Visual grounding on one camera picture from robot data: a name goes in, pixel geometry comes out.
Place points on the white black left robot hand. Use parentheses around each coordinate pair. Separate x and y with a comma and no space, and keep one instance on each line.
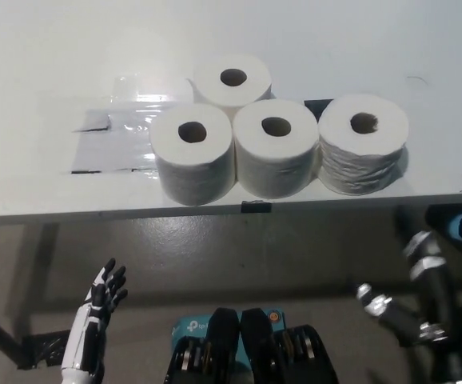
(95,304)

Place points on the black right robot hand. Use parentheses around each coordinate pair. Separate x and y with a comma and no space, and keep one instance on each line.
(435,300)

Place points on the crinkled white toilet paper roll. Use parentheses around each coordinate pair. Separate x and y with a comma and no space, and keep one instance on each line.
(361,160)

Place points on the smooth white toilet paper roll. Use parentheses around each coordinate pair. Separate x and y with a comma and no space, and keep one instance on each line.
(215,90)
(191,168)
(275,164)

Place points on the teal tp-link box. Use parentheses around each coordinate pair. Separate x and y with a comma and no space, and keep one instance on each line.
(191,326)

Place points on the clear plastic tape sheet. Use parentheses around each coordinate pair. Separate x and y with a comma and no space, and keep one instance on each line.
(143,90)

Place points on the black tape square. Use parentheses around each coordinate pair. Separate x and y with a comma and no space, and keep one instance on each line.
(315,106)

